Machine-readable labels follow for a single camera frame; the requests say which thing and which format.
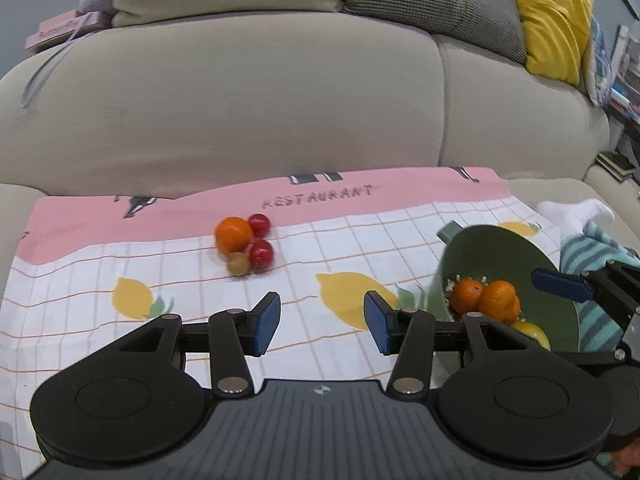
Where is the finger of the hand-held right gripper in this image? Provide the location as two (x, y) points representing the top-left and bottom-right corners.
(550, 350), (626, 378)
(531, 260), (640, 331)

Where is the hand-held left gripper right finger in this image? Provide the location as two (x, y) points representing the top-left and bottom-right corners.
(363, 290), (556, 396)

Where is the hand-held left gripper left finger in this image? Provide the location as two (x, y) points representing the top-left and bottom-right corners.
(90, 291), (281, 396)

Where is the yellow-green apple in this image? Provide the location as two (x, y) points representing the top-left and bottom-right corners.
(510, 321), (551, 352)

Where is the green colander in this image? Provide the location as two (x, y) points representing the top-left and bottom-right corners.
(432, 220), (581, 376)

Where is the person's teal striped pant leg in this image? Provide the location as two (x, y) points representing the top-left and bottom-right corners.
(559, 220), (640, 353)

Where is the person's white socked foot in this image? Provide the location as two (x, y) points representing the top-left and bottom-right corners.
(536, 198), (616, 238)

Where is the printed pink checked cloth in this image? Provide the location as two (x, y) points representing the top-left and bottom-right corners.
(0, 166), (568, 480)

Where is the stack of dark books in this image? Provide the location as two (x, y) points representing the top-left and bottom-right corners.
(595, 150), (640, 181)

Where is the beige sofa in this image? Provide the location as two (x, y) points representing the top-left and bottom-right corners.
(0, 0), (640, 311)

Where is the blue patterned cushion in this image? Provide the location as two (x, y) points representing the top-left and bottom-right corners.
(582, 15), (613, 107)

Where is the row of books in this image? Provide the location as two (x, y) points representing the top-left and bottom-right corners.
(607, 25), (640, 121)

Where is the yellow cushion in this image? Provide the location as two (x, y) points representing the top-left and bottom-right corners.
(512, 0), (596, 86)

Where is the houndstooth cushion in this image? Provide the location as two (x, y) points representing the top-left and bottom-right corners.
(342, 0), (528, 63)

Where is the pink book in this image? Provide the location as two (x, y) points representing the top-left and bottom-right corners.
(25, 11), (103, 53)

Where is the grey plush toy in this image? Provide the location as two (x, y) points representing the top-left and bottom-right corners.
(77, 0), (118, 26)

